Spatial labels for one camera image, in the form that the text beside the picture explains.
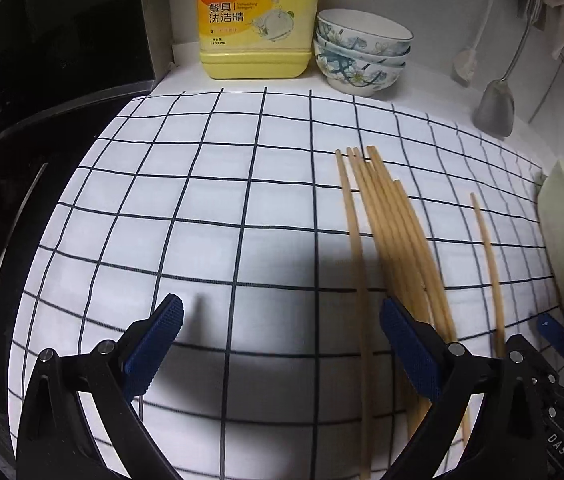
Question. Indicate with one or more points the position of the pile of wooden chopsticks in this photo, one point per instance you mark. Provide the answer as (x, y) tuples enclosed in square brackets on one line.
[(397, 240)]

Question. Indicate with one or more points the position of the yellow detergent bottle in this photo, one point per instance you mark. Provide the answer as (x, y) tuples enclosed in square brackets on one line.
[(257, 35)]

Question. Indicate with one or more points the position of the white black checkered cloth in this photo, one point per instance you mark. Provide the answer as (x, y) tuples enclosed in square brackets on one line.
[(186, 210)]

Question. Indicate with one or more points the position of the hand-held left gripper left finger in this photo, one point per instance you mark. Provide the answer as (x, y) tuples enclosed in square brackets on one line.
[(156, 345)]

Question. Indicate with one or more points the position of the blue floral ceramic bowl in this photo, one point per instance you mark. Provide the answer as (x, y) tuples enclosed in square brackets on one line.
[(357, 77), (362, 27), (362, 57)]

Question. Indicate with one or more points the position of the thin metal hanging rod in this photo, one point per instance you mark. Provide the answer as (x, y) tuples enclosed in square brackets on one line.
[(549, 87)]

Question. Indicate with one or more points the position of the hanging metal spatula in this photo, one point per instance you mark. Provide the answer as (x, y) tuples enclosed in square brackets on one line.
[(494, 107)]

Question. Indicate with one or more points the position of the white hanging utensil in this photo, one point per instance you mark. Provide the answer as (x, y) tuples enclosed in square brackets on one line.
[(464, 62)]

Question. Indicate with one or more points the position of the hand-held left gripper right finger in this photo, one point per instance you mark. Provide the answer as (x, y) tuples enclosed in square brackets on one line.
[(412, 350)]

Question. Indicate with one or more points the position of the single wooden chopstick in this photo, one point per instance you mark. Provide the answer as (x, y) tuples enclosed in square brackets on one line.
[(487, 260), (357, 260)]

